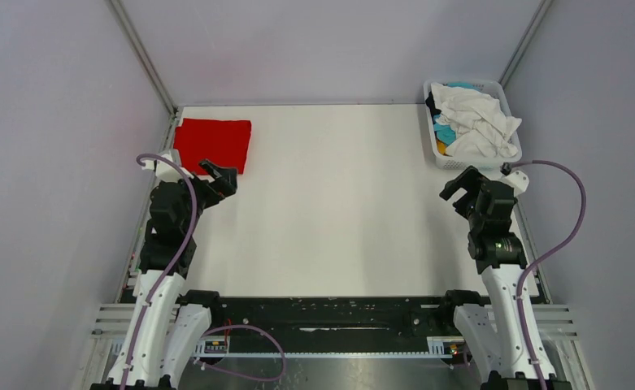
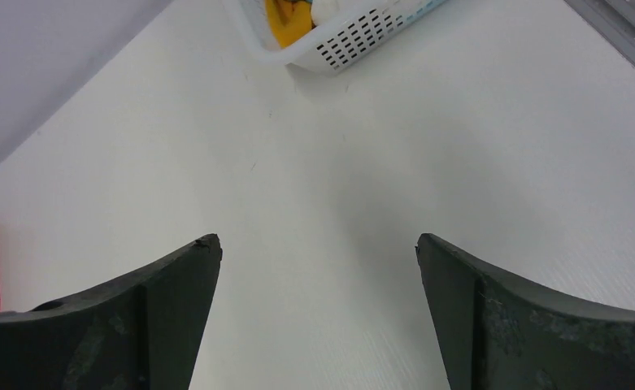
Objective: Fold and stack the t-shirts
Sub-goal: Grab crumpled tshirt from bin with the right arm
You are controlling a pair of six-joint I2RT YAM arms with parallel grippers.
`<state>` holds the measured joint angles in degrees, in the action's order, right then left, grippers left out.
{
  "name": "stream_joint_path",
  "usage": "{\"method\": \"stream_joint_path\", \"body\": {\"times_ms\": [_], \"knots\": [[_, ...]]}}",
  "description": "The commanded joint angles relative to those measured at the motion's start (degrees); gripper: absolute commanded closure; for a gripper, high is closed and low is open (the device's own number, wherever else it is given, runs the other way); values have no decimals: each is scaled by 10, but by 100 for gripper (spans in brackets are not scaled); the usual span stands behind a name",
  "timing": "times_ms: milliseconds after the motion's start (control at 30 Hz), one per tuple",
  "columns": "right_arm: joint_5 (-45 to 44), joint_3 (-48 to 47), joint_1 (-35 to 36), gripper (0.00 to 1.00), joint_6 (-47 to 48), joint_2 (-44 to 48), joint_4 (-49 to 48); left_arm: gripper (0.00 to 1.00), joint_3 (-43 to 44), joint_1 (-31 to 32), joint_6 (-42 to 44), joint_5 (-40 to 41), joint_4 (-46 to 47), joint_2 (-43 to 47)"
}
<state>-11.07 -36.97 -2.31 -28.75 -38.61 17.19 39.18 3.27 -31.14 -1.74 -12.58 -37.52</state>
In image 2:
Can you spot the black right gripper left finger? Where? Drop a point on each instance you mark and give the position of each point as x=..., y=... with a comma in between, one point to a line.
x=141, y=330

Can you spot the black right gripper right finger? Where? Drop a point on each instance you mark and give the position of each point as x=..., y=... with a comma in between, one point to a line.
x=498, y=330

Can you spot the white t shirt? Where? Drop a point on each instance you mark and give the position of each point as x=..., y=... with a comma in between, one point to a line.
x=323, y=10

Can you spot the white plastic laundry basket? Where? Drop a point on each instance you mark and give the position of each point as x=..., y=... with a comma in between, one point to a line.
x=331, y=48

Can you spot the yellow garment in basket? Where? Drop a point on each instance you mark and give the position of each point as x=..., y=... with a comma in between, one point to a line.
x=289, y=21

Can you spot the aluminium frame rail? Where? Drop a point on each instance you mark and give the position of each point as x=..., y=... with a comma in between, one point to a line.
x=612, y=19

